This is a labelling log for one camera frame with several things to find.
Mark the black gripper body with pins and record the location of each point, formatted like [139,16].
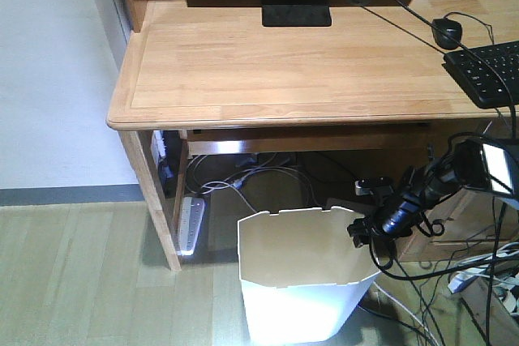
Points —
[400,209]

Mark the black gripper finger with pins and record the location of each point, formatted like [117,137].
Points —
[361,227]
[361,240]

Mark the white plastic trash bin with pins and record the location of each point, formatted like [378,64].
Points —
[301,275]

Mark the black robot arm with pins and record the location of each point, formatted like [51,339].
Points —
[480,164]

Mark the wooden drawer cabinet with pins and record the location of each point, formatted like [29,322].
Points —
[468,218]

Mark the white power strip at right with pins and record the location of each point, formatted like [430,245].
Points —
[505,272]

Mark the black keyboard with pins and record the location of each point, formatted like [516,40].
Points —
[488,74]

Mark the black computer mouse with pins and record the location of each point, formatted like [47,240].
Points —
[446,33]

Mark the white power strip under desk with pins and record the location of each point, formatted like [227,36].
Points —
[190,221]

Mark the light wooden desk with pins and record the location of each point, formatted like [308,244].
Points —
[212,71]

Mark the black monitor stand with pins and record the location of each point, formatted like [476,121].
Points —
[295,13]

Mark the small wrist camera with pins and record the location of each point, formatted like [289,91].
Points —
[373,185]

